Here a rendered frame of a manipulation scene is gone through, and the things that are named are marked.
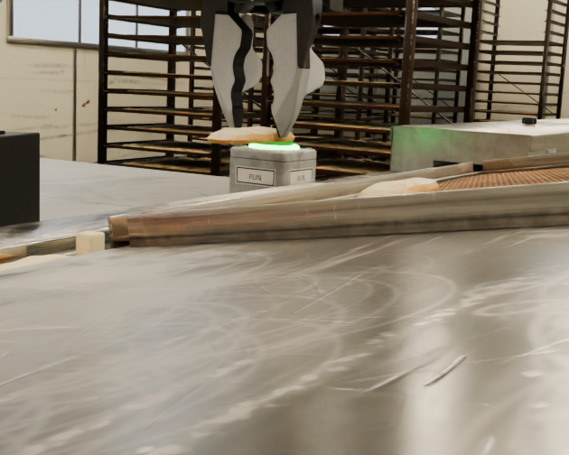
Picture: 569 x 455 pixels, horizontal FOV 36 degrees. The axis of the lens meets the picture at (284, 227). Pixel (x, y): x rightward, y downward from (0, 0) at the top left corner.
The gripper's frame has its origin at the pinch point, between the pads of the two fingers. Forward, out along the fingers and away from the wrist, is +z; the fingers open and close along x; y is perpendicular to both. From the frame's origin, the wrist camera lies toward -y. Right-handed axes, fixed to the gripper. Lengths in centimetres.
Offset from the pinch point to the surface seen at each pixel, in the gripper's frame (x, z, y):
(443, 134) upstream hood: 1.1, 2.5, 45.2
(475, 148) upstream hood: -3.0, 3.9, 45.1
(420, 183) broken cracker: -16.4, 3.1, -6.5
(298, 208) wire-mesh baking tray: -19.1, 2.4, -26.7
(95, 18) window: 431, -49, 452
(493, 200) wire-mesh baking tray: -27.2, 1.3, -26.9
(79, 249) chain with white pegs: 0.6, 7.8, -18.4
